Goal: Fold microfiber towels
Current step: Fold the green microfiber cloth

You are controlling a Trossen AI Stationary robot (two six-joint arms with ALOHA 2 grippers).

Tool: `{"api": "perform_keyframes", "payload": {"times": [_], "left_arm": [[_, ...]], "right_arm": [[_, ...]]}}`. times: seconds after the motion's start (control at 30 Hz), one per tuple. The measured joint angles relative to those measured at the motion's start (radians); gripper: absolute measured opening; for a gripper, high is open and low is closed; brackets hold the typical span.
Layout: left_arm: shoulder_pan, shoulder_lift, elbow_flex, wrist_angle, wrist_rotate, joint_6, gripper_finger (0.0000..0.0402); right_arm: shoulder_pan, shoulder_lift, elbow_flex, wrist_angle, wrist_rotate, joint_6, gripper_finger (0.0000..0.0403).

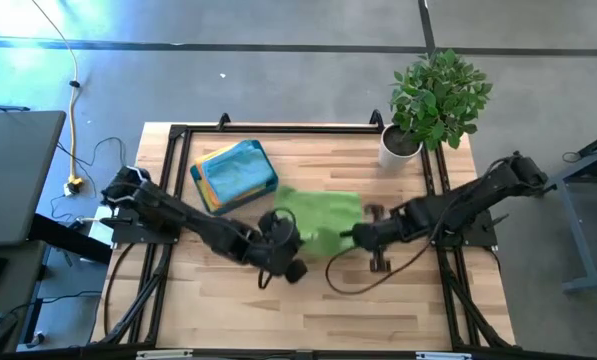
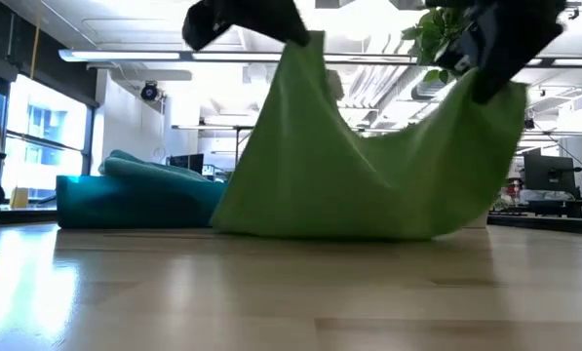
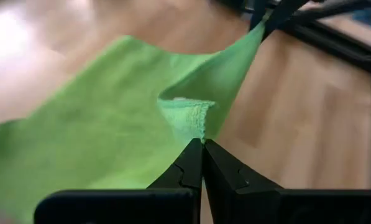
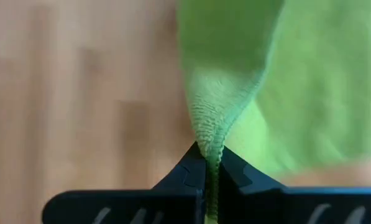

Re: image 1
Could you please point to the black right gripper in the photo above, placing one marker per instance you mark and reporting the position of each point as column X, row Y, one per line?
column 378, row 232

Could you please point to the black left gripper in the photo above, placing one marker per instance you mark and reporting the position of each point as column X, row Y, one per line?
column 278, row 245

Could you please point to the darker green microfiber towel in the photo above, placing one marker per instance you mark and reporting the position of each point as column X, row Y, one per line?
column 323, row 210

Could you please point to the teal plastic bin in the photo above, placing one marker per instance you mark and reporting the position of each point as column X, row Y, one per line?
column 273, row 192

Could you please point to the blue microfiber towel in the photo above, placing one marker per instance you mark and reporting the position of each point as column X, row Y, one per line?
column 238, row 172

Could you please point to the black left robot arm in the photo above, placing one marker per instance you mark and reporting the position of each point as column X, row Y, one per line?
column 178, row 215

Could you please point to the green plant in white pot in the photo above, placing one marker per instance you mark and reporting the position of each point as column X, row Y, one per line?
column 438, row 100

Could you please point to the white box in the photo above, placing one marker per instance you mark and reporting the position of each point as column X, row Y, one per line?
column 97, row 232

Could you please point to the yellow power plug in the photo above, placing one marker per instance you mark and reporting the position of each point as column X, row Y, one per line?
column 74, row 184

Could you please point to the black desk beam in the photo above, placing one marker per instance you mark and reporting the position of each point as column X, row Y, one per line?
column 63, row 237

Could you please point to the blue-grey metal table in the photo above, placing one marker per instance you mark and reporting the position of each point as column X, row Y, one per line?
column 580, row 240

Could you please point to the dark grey desk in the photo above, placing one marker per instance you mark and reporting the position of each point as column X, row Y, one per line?
column 23, row 280

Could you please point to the grey flat panel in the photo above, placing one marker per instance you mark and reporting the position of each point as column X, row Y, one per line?
column 13, row 175

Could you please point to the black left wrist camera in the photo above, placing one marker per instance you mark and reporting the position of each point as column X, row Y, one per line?
column 296, row 271

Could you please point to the black aluminium table frame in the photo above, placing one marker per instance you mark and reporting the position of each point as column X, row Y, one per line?
column 278, row 129

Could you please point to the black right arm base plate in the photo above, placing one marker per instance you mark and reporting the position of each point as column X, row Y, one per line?
column 478, row 239

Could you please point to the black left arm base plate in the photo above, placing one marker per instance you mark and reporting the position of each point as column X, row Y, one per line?
column 128, row 234

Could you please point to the silver frame bracket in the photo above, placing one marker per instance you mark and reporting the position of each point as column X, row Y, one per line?
column 163, row 355
column 443, row 355

